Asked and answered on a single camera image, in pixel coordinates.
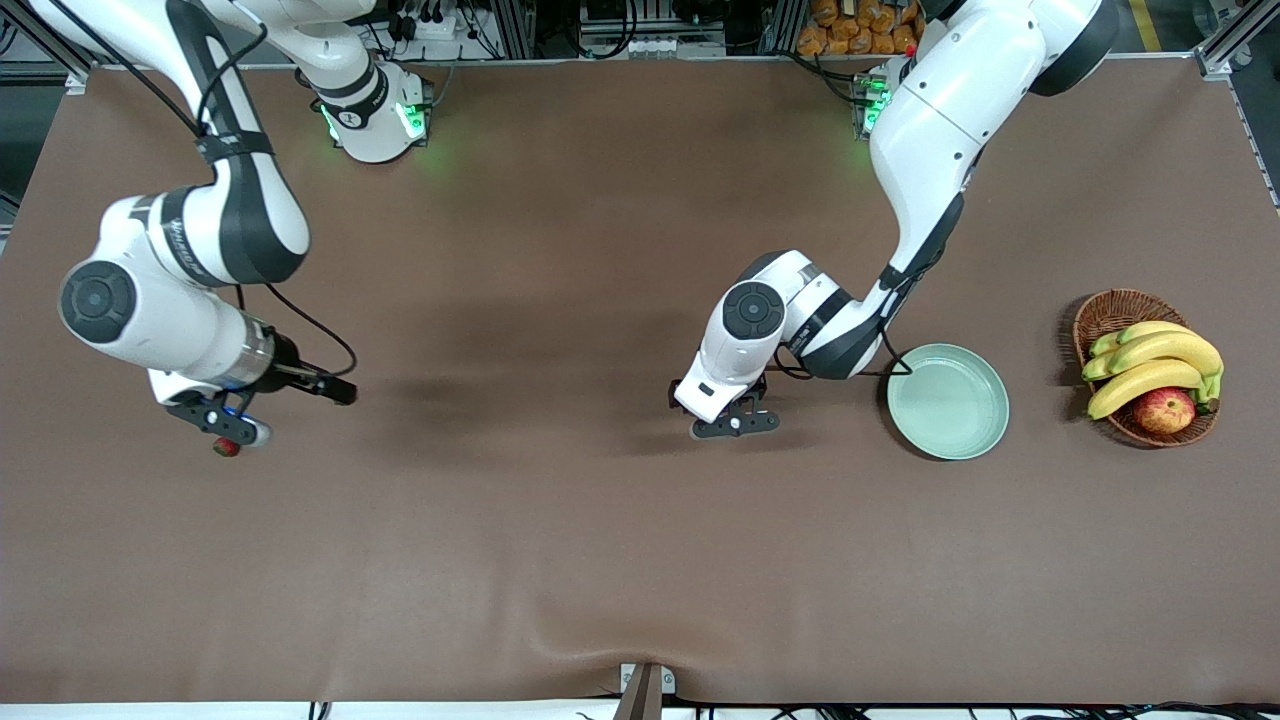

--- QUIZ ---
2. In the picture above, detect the light green round plate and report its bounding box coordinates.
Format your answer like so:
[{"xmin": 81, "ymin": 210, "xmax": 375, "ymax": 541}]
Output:
[{"xmin": 886, "ymin": 343, "xmax": 1011, "ymax": 462}]

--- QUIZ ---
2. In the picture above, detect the grey metal mounting plate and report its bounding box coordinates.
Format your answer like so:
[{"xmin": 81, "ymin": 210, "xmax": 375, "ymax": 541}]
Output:
[{"xmin": 620, "ymin": 663, "xmax": 676, "ymax": 696}]

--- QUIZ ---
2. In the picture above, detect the brown table cover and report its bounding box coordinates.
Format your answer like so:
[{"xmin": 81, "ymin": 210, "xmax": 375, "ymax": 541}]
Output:
[{"xmin": 0, "ymin": 55, "xmax": 1280, "ymax": 706}]

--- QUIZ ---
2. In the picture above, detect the brown wicker basket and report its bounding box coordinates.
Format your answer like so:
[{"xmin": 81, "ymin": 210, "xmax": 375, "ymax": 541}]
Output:
[{"xmin": 1073, "ymin": 289, "xmax": 1222, "ymax": 448}]

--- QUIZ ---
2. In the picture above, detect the white power strip with plugs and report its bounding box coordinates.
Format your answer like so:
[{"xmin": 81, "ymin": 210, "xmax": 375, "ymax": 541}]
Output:
[{"xmin": 393, "ymin": 3, "xmax": 461, "ymax": 41}]

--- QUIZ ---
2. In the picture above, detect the pile of orange bread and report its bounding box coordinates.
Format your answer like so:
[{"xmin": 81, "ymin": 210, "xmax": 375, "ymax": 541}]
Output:
[{"xmin": 797, "ymin": 0, "xmax": 928, "ymax": 56}]

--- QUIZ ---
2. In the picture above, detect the yellow banana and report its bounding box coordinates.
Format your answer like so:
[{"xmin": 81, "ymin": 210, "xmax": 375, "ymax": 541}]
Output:
[
  {"xmin": 1088, "ymin": 320, "xmax": 1197, "ymax": 359},
  {"xmin": 1082, "ymin": 330, "xmax": 1224, "ymax": 403},
  {"xmin": 1087, "ymin": 360, "xmax": 1207, "ymax": 421}
]

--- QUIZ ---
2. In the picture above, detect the red apple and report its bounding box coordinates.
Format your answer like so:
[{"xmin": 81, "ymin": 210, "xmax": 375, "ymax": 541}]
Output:
[{"xmin": 1133, "ymin": 387, "xmax": 1197, "ymax": 435}]

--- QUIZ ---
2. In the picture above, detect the aluminium corner profile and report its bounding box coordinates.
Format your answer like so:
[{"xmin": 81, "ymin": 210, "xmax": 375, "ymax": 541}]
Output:
[{"xmin": 1195, "ymin": 0, "xmax": 1280, "ymax": 79}]

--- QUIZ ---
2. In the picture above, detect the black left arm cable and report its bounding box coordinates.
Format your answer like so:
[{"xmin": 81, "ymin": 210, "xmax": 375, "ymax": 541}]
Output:
[{"xmin": 775, "ymin": 265, "xmax": 946, "ymax": 381}]

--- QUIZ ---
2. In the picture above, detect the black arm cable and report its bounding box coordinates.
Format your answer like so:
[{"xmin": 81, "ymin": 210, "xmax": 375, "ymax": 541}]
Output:
[
  {"xmin": 45, "ymin": 0, "xmax": 358, "ymax": 379},
  {"xmin": 775, "ymin": 265, "xmax": 946, "ymax": 381}
]

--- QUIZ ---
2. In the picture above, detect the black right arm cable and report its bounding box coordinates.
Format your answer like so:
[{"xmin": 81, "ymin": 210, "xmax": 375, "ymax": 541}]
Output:
[{"xmin": 45, "ymin": 0, "xmax": 358, "ymax": 379}]

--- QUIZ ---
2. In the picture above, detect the aluminium frame post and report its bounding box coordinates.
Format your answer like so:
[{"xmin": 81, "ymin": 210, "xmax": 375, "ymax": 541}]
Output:
[
  {"xmin": 760, "ymin": 0, "xmax": 801, "ymax": 56},
  {"xmin": 495, "ymin": 0, "xmax": 536, "ymax": 59}
]

